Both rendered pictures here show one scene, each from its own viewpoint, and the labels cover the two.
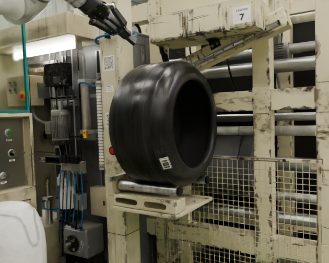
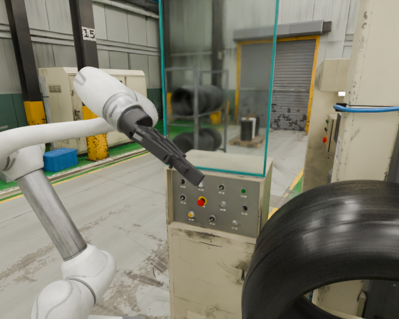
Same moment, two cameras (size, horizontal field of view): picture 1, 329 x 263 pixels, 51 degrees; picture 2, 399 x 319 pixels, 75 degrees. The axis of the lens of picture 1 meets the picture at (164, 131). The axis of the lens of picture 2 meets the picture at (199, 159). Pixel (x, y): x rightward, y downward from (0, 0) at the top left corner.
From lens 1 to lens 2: 1.33 m
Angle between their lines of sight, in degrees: 78
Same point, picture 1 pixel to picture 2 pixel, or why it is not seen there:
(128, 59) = (375, 150)
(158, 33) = not seen: outside the picture
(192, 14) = not seen: outside the picture
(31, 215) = (45, 310)
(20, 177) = (251, 230)
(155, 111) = (249, 291)
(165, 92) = (272, 275)
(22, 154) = (255, 211)
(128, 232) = not seen: outside the picture
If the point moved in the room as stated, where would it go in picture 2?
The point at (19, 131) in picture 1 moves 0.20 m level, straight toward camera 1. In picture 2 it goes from (254, 191) to (225, 200)
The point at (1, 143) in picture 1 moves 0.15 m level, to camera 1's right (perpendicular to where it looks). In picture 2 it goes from (236, 197) to (247, 210)
